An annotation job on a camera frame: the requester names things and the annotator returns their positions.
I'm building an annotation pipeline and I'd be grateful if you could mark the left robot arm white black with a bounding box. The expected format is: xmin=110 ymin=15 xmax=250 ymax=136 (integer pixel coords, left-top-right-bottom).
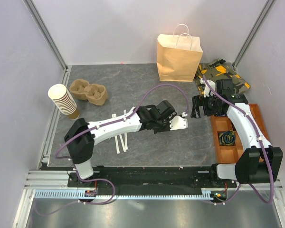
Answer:
xmin=65 ymin=100 xmax=187 ymax=187

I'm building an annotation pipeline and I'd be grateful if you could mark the brown paper bag with handles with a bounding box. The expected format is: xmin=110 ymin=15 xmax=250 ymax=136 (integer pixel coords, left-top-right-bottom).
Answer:
xmin=156 ymin=24 xmax=203 ymax=82

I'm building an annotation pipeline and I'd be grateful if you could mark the grey slotted cable duct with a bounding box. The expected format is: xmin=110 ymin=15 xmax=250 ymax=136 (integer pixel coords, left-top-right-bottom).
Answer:
xmin=35 ymin=189 xmax=214 ymax=200

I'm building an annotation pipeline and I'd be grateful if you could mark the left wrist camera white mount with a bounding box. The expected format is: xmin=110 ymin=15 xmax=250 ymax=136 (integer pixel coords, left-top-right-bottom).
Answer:
xmin=169 ymin=113 xmax=188 ymax=131

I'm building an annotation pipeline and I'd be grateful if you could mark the brown pulp cup carrier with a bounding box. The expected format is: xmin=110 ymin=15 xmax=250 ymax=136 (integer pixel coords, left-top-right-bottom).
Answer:
xmin=69 ymin=79 xmax=108 ymax=106

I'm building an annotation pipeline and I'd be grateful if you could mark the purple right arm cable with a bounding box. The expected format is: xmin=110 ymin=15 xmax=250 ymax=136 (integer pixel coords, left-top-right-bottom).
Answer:
xmin=202 ymin=75 xmax=276 ymax=206

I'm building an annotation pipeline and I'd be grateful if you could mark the orange wooden compartment tray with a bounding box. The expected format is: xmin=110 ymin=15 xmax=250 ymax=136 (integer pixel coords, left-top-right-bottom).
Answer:
xmin=210 ymin=104 xmax=269 ymax=163

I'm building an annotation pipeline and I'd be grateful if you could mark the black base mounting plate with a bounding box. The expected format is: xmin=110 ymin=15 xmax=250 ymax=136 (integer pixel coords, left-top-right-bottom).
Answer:
xmin=67 ymin=166 xmax=237 ymax=195

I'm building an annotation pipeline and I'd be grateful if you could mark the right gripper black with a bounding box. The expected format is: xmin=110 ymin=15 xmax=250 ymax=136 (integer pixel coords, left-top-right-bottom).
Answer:
xmin=190 ymin=92 xmax=222 ymax=119

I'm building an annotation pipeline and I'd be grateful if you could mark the blue yellow rolled item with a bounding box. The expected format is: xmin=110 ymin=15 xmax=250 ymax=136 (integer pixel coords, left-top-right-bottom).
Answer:
xmin=218 ymin=130 xmax=236 ymax=146

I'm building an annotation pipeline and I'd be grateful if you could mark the stack of paper cups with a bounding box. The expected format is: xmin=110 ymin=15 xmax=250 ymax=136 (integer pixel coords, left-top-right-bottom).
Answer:
xmin=48 ymin=84 xmax=80 ymax=120

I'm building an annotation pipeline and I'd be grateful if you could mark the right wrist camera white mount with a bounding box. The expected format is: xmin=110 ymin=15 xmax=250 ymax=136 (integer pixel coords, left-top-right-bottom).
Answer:
xmin=200 ymin=79 xmax=216 ymax=97

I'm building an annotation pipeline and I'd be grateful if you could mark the camouflage folded cloth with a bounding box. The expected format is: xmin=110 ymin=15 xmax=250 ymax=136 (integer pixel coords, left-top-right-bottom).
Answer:
xmin=193 ymin=59 xmax=250 ymax=95

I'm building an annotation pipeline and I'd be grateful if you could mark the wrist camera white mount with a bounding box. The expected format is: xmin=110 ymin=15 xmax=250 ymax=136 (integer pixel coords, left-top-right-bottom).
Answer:
xmin=169 ymin=113 xmax=188 ymax=131
xmin=200 ymin=79 xmax=216 ymax=97

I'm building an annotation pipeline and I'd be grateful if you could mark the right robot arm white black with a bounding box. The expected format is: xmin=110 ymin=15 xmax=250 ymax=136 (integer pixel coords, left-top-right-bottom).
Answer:
xmin=191 ymin=78 xmax=283 ymax=187

